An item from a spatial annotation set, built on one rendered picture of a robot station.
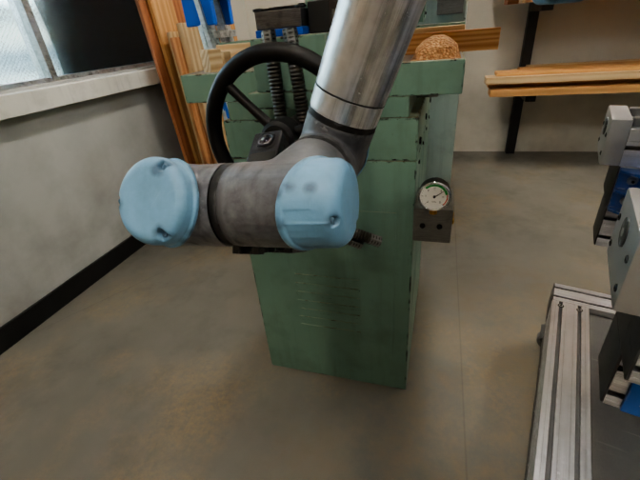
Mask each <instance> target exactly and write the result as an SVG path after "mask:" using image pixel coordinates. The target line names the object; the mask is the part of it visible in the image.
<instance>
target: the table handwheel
mask: <svg viewBox="0 0 640 480"><path fill-rule="evenodd" d="M321 60H322V56H321V55H319V54H317V53H316V52H314V51H312V50H309V49H307V48H304V47H302V46H299V45H295V44H292V43H286V42H267V43H261V44H257V45H253V46H251V47H248V48H246V49H244V50H241V51H239V52H238V53H236V54H235V55H234V56H232V58H231V59H230V60H229V61H228V62H227V63H226V64H225V65H224V66H223V68H222V69H220V71H219V72H218V74H217V75H216V77H215V79H214V81H213V83H212V85H211V88H210V93H209V97H208V101H207V107H206V126H207V134H208V138H209V141H210V147H211V150H212V152H213V155H214V157H215V159H216V161H217V163H218V164H219V163H234V161H233V160H232V158H231V156H230V153H229V151H228V148H227V145H226V142H225V138H224V134H223V128H222V112H223V106H224V102H225V99H226V96H227V94H228V93H229V94H230V95H231V96H232V97H233V98H234V99H235V100H237V101H238V102H239V103H240V104H241V105H242V106H243V107H244V108H245V109H247V110H248V111H249V112H250V113H251V114H252V115H253V116H254V117H255V118H256V119H257V120H258V121H259V122H260V123H261V124H262V125H263V126H264V128H263V130H262V132H268V131H275V130H281V131H282V132H283V133H284V135H285V136H286V138H287V140H288V142H289V144H290V145H291V144H292V143H293V142H294V141H296V140H297V139H299V137H300V135H301V132H302V129H303V126H304V124H301V123H300V122H299V120H298V119H297V118H296V117H297V115H296V114H295V115H293V116H292V117H288V116H279V117H277V118H275V119H274V120H271V119H270V118H269V117H268V116H267V115H266V114H265V113H264V112H262V111H261V110H260V109H259V108H258V107H257V106H255V105H254V104H253V103H252V102H251V100H249V98H248V97H247V96H246V95H245V94H244V93H243V92H242V91H240V89H238V88H237V87H236V86H234V85H233V83H234V81H235V80H236V79H237V78H238V77H239V76H240V75H241V74H242V73H243V72H245V71H246V70H248V69H250V68H252V67H254V66H256V65H259V64H262V63H267V62H284V63H290V64H293V65H295V66H298V67H301V68H303V69H305V70H308V71H309V72H311V73H312V74H314V75H315V76H316V77H317V73H318V71H319V67H320V64H321Z"/></svg>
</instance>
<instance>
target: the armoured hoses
mask: <svg viewBox="0 0 640 480"><path fill-rule="evenodd" d="M282 33H283V39H284V42H286V43H292V44H295V45H299V44H298V43H299V41H298V31H297V28H294V27H292V28H286V29H283V30H282ZM261 37H262V43H267V42H277V40H276V33H275V30H262V31H261ZM279 64H280V63H279V62H267V70H268V75H269V76H268V78H269V79H270V80H269V81H270V89H271V91H270V93H272V95H271V97H272V99H271V100H272V101H273V102H272V104H273V108H274V110H273V111H274V115H275V117H274V118H277V117H279V116H287V115H286V114H287V112H286V110H287V109H286V108H285V106H286V105H285V103H286V102H285V101H284V99H285V97H284V93H283V91H284V90H283V86H282V84H283V83H282V82H281V81H282V78H281V74H280V72H281V71H280V66H279ZM288 64H289V69H290V77H291V79H290V80H291V81H292V82H291V84H292V88H293V90H292V92H293V96H294V98H293V100H295V101H294V104H295V107H296V109H295V110H296V111H297V112H296V115H297V117H296V118H297V119H298V120H299V122H300V123H301V124H304V123H305V119H306V116H307V112H308V109H309V108H308V104H307V102H308V100H307V96H306V92H305V90H306V89H305V84H304V83H305V81H304V80H303V79H304V76H303V74H304V73H303V72H302V71H303V69H302V68H301V67H298V66H295V65H293V64H290V63H288ZM382 238H383V237H382V236H379V235H376V234H373V233H368V232H366V231H365V230H364V231H363V230H360V229H358V228H356V231H355V233H354V235H353V237H352V238H351V240H350V241H349V242H348V244H347V245H349V246H352V247H354V248H357V249H361V248H362V247H363V244H364V243H365V242H366V243H367V244H370V245H373V246H375V247H377V248H378V247H380V245H381V243H382Z"/></svg>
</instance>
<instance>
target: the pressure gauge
mask: <svg viewBox="0 0 640 480"><path fill-rule="evenodd" d="M441 192H442V193H441ZM439 193H441V194H439ZM438 194H439V195H438ZM433 195H435V196H436V195H438V196H436V197H435V198H433ZM450 199H451V194H450V185H449V184H448V182H446V181H445V180H444V179H442V178H438V177H432V178H430V179H427V180H426V181H424V182H423V184H422V185H421V187H420V190H419V192H418V201H419V203H420V205H421V206H422V207H423V208H424V209H426V210H429V211H430V214H432V215H434V214H437V211H438V210H442V209H444V208H445V207H446V206H447V205H448V204H449V202H450Z"/></svg>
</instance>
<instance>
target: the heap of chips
mask: <svg viewBox="0 0 640 480"><path fill-rule="evenodd" d="M454 58H461V54H460V51H459V49H458V44H457V43H456V42H455V41H454V40H453V39H451V38H450V37H448V36H447V35H445V34H439V35H433V36H431V37H429V38H427V39H425V40H424V41H423V42H422V43H421V44H420V45H419V46H418V47H417V48H416V50H415V53H414V55H413V57H412V59H411V61H423V60H439V59H454Z"/></svg>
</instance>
